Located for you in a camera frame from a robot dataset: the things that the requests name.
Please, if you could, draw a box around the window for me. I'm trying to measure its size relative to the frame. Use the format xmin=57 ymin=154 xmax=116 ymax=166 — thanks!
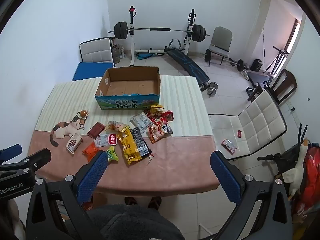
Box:
xmin=284 ymin=17 xmax=302 ymax=55

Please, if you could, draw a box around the person's dark clothing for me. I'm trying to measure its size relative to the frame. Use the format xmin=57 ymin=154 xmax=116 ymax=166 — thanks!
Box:
xmin=86 ymin=204 xmax=185 ymax=240

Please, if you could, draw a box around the panda print snack packet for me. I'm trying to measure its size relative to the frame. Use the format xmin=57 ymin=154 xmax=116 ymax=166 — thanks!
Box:
xmin=148 ymin=122 xmax=173 ymax=144

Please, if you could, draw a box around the dark wooden chair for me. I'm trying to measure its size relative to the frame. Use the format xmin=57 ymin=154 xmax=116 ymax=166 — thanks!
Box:
xmin=247 ymin=69 xmax=298 ymax=105

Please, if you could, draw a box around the goose plush toy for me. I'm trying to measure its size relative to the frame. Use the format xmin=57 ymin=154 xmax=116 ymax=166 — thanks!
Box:
xmin=282 ymin=140 xmax=310 ymax=202

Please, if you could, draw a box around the black snack packet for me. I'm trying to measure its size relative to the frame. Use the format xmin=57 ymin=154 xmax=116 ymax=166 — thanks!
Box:
xmin=130 ymin=127 xmax=151 ymax=157

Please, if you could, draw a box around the blue mat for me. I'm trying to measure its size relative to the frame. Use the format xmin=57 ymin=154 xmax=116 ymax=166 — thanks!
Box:
xmin=72 ymin=62 xmax=114 ymax=82

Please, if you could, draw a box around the metal dumbbell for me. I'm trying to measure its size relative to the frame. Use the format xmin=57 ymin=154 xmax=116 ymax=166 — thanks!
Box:
xmin=207 ymin=81 xmax=219 ymax=97

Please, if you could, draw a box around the white quilted chair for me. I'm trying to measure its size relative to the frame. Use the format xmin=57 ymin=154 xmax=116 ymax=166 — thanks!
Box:
xmin=207 ymin=89 xmax=288 ymax=162

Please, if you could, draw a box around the dark red snack packet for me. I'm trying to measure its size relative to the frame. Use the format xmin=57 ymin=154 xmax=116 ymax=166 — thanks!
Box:
xmin=87 ymin=122 xmax=106 ymax=138

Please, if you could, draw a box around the grey container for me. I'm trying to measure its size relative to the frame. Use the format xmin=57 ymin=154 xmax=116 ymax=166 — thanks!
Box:
xmin=111 ymin=44 xmax=122 ymax=64

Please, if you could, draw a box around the large yellow snack packet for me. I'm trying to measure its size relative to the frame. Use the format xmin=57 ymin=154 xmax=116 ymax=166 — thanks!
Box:
xmin=117 ymin=129 xmax=145 ymax=165

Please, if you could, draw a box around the white squat rack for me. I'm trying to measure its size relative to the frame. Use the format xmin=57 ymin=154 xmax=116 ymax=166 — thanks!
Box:
xmin=127 ymin=5 xmax=197 ymax=67

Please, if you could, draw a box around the printed cardboard box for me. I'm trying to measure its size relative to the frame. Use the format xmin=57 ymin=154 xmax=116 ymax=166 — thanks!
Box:
xmin=95 ymin=66 xmax=161 ymax=110

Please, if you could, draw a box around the floor barbell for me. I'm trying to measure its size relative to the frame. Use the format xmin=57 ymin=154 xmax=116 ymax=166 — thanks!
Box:
xmin=200 ymin=49 xmax=249 ymax=72

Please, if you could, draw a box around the green snack packet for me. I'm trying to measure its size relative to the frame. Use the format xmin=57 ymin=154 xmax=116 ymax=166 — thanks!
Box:
xmin=106 ymin=146 xmax=119 ymax=162

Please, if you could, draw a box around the red bag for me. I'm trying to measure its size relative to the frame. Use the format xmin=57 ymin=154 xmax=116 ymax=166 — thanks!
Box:
xmin=292 ymin=142 xmax=320 ymax=215

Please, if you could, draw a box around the black scooter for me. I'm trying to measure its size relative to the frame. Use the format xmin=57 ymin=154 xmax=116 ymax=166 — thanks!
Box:
xmin=257 ymin=124 xmax=309 ymax=178

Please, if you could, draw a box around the sit-up bench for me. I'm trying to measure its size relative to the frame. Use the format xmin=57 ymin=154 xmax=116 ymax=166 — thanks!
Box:
xmin=164 ymin=38 xmax=210 ymax=92

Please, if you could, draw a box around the grey chair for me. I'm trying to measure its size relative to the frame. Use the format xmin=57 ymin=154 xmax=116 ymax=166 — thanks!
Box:
xmin=207 ymin=26 xmax=233 ymax=67

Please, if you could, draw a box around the white red label packet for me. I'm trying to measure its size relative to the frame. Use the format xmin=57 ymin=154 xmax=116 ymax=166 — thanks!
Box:
xmin=94 ymin=133 xmax=118 ymax=147

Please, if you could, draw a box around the red white floor packet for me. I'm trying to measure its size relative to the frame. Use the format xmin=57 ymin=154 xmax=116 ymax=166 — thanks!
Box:
xmin=221 ymin=139 xmax=238 ymax=154

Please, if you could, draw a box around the black speaker box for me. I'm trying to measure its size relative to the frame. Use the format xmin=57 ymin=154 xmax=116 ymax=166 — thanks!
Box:
xmin=251 ymin=59 xmax=263 ymax=72

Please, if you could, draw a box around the black stand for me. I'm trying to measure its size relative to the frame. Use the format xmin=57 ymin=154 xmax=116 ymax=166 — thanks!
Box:
xmin=272 ymin=45 xmax=290 ymax=75

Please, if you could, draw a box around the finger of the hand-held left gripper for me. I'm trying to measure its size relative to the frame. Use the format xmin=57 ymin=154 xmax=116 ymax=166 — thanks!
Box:
xmin=0 ymin=144 xmax=23 ymax=165
xmin=0 ymin=148 xmax=52 ymax=175

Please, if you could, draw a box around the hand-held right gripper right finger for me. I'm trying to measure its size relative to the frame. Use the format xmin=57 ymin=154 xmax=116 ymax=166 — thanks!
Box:
xmin=210 ymin=151 xmax=293 ymax=240

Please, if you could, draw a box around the yellow red snack packet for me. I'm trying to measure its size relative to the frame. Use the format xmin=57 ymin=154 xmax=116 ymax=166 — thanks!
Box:
xmin=150 ymin=104 xmax=164 ymax=117

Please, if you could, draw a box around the brown white snack packet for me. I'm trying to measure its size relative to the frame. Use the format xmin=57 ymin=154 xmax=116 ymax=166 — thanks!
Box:
xmin=66 ymin=133 xmax=83 ymax=155

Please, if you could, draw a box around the white grey snack packet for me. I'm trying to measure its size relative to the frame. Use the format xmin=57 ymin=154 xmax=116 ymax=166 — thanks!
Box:
xmin=129 ymin=112 xmax=153 ymax=133

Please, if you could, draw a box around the orange snack packet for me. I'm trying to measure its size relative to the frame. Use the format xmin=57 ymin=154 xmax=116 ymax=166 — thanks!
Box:
xmin=82 ymin=142 xmax=101 ymax=162

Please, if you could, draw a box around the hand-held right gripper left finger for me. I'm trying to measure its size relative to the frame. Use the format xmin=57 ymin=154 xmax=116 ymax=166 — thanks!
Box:
xmin=25 ymin=151 xmax=109 ymax=240

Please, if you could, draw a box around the yellow white snack packet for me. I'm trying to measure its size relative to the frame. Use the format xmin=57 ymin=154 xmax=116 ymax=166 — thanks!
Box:
xmin=107 ymin=121 xmax=130 ymax=132

